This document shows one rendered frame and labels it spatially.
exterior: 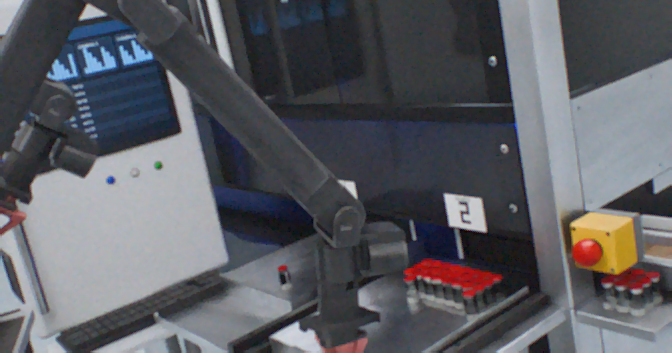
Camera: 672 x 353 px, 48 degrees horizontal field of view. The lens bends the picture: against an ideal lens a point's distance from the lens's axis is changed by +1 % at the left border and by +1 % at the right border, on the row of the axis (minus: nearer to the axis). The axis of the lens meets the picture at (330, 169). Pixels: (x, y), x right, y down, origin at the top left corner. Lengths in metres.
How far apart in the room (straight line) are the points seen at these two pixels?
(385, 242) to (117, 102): 0.95
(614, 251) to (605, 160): 0.19
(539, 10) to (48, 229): 1.17
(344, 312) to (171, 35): 0.44
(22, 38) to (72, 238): 1.01
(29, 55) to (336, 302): 0.50
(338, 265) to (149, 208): 0.92
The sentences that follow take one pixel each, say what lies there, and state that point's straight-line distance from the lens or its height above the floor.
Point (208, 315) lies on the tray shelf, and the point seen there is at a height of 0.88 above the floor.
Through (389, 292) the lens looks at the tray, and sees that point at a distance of 1.40.
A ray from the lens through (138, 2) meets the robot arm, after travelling 0.85.
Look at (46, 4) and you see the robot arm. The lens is 0.87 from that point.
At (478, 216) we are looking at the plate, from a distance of 1.31.
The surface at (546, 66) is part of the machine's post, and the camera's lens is 1.16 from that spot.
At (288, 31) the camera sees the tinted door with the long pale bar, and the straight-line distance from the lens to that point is 1.60.
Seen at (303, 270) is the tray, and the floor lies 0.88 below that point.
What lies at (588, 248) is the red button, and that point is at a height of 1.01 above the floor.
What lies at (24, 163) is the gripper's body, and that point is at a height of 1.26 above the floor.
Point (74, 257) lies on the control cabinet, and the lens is 1.84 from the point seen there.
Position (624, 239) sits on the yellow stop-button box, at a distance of 1.17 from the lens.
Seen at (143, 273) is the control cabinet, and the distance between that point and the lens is 1.90.
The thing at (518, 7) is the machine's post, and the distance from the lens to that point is 1.15.
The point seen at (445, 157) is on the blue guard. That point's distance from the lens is 1.32.
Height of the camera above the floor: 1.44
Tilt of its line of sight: 13 degrees down
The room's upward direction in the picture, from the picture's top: 12 degrees counter-clockwise
